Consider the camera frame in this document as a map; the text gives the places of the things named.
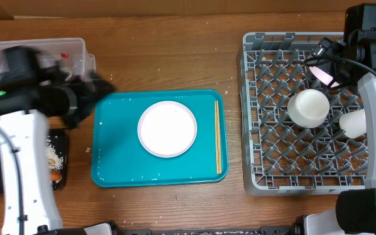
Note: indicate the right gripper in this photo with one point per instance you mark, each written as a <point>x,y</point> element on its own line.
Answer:
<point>328,50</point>

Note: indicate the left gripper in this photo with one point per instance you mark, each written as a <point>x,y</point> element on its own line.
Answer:
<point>91,98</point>

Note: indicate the pink bowl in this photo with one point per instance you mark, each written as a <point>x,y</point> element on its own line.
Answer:
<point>323,77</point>

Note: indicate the red snack wrapper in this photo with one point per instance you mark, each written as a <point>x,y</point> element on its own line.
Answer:
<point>65,56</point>

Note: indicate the white saucer bowl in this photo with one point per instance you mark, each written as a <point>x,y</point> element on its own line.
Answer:
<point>308,108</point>

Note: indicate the white cup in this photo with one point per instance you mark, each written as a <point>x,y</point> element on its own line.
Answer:
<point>353,123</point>

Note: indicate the orange carrot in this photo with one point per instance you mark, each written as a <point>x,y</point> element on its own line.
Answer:
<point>55,176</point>

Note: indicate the wooden chopstick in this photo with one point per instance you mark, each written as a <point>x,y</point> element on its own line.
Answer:
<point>219,144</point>
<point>215,118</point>

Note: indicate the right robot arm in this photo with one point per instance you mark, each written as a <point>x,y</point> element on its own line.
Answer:
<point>355,210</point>

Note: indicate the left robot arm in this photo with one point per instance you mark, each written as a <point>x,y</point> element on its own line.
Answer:
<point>30,93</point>

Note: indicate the clear plastic bin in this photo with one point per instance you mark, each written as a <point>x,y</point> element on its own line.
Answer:
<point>80,60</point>

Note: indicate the peanut shells and rice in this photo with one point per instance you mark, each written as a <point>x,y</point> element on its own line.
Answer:
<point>55,162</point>

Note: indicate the teal serving tray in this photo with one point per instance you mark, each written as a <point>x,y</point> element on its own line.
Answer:
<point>119,160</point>

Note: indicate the cardboard back panel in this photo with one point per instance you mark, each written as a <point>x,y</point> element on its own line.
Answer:
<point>10,9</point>

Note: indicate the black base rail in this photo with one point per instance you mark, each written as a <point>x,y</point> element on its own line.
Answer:
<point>207,231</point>

